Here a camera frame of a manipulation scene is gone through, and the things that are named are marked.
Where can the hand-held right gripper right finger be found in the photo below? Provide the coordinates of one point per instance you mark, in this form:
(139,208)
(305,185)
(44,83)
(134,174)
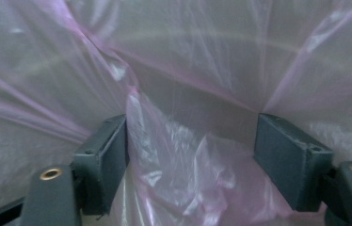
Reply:
(290,166)

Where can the pink plastic bag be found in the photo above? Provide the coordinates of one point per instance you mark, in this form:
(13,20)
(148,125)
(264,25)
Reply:
(189,78)

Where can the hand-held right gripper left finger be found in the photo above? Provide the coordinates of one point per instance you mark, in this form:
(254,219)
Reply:
(102,169)

